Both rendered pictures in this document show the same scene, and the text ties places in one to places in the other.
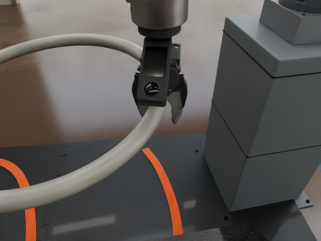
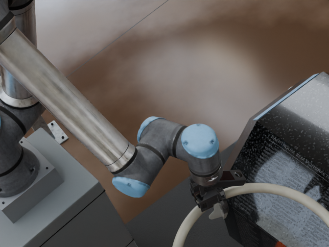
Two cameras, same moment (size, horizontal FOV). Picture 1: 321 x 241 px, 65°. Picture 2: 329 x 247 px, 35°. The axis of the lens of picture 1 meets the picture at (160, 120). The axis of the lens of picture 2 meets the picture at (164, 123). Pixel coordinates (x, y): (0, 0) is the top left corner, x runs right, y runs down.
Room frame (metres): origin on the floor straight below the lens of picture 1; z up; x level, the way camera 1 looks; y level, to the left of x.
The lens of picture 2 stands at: (0.69, 0.82, 2.26)
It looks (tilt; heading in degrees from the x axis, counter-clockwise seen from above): 48 degrees down; 256
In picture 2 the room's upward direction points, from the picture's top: 20 degrees counter-clockwise
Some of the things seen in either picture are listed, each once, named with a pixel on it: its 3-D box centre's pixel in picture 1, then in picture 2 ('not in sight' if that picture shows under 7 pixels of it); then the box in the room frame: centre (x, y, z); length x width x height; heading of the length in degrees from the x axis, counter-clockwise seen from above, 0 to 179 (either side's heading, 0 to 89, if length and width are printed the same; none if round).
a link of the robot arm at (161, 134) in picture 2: not in sight; (162, 139); (0.48, -0.09, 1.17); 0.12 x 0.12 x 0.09; 30
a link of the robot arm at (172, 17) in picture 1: (156, 7); (206, 169); (0.42, 0.01, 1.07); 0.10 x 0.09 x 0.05; 85
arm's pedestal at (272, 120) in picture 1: (266, 119); (68, 243); (0.91, -0.50, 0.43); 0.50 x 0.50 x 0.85; 12
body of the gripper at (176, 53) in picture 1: (160, 53); (207, 186); (0.43, 0.00, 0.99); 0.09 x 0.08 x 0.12; 175
